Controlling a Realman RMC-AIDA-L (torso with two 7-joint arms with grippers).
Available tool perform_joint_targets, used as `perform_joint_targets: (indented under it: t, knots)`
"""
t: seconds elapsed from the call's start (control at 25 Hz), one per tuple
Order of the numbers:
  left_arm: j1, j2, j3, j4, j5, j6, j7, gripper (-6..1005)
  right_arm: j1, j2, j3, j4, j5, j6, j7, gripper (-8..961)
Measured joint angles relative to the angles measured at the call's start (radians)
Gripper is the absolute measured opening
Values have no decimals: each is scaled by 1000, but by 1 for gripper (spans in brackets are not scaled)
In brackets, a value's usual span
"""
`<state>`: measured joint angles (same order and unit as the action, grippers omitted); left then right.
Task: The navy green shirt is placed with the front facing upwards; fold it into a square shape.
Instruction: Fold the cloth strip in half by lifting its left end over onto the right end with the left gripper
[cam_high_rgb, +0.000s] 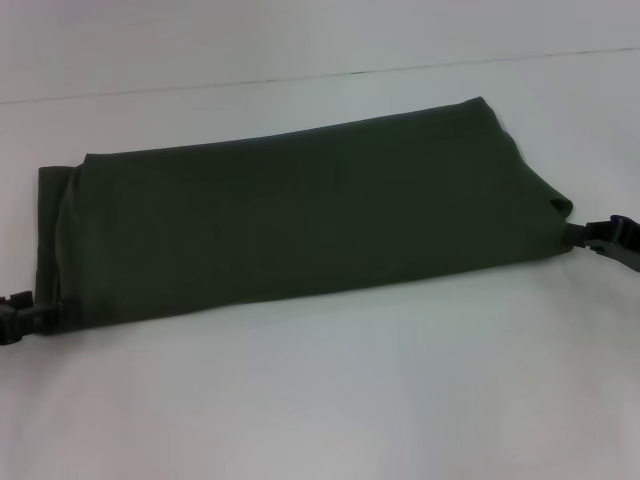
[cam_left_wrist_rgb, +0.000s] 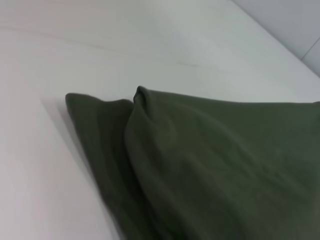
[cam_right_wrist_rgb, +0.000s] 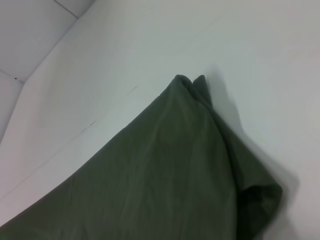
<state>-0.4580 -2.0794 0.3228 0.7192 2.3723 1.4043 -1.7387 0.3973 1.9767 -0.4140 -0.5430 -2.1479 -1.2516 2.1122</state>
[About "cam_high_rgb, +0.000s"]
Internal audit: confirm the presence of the dark green FREE T-shirt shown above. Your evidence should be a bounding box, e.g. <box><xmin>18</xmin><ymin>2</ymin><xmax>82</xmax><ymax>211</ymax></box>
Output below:
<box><xmin>33</xmin><ymin>95</ymin><xmax>574</xmax><ymax>335</ymax></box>

